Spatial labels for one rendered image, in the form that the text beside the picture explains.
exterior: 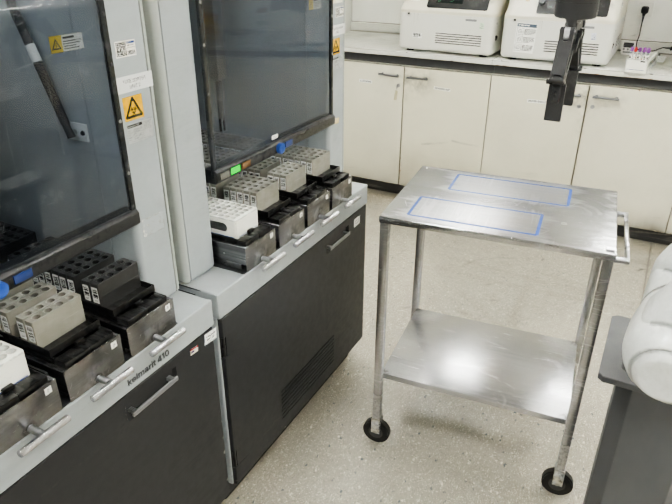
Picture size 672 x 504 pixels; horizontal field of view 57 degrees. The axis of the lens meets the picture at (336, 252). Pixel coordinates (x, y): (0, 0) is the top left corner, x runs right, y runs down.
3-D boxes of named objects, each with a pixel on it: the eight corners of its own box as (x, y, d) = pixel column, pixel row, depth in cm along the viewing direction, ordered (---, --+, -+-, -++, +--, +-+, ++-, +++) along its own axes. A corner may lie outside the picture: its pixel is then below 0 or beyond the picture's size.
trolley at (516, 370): (361, 439, 206) (368, 214, 169) (401, 361, 244) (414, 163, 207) (572, 502, 184) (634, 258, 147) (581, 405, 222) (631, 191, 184)
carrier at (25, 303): (56, 308, 126) (49, 283, 123) (63, 311, 125) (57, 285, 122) (5, 338, 117) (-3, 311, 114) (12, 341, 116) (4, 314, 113)
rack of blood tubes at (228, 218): (148, 220, 169) (145, 199, 166) (172, 208, 177) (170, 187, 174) (237, 243, 157) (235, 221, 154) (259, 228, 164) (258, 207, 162)
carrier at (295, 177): (300, 181, 191) (300, 163, 188) (306, 183, 190) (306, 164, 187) (280, 194, 182) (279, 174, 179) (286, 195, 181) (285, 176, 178)
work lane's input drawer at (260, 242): (58, 220, 185) (52, 192, 181) (94, 205, 196) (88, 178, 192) (261, 277, 155) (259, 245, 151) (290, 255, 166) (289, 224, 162)
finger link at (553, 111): (567, 83, 113) (566, 84, 112) (560, 121, 116) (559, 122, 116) (550, 81, 114) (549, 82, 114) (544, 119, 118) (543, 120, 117)
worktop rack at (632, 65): (645, 74, 301) (648, 60, 298) (623, 71, 306) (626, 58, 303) (656, 64, 323) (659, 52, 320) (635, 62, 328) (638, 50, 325)
